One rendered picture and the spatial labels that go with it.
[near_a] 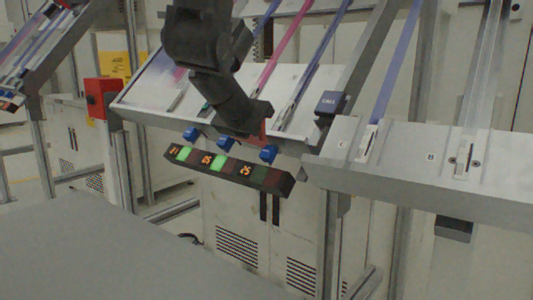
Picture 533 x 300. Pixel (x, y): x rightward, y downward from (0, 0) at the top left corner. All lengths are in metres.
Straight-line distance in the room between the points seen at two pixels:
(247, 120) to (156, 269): 0.26
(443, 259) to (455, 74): 1.91
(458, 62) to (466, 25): 0.22
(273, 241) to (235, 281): 0.74
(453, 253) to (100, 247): 0.57
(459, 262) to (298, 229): 0.54
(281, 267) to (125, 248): 0.74
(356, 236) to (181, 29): 0.73
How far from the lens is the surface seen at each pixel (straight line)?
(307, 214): 1.05
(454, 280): 0.70
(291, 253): 1.15
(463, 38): 2.49
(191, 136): 0.77
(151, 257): 0.52
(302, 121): 0.64
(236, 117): 0.54
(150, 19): 2.09
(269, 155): 0.63
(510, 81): 2.46
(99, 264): 0.53
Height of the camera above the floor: 0.87
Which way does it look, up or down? 16 degrees down
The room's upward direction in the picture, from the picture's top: straight up
